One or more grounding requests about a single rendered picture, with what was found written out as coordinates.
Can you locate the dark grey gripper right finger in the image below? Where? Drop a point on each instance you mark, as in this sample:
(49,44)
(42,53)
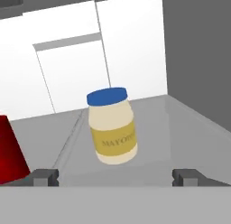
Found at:
(186,176)

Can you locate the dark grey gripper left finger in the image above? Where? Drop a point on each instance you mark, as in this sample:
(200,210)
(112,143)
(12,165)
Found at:
(45,176)

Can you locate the blue-lidded mayonnaise jar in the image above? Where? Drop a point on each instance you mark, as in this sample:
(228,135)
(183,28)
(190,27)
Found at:
(112,126)

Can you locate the white fridge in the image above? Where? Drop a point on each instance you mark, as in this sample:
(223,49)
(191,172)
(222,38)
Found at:
(84,56)

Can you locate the grey round fixture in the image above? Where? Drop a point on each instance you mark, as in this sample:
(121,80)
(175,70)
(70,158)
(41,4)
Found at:
(10,3)

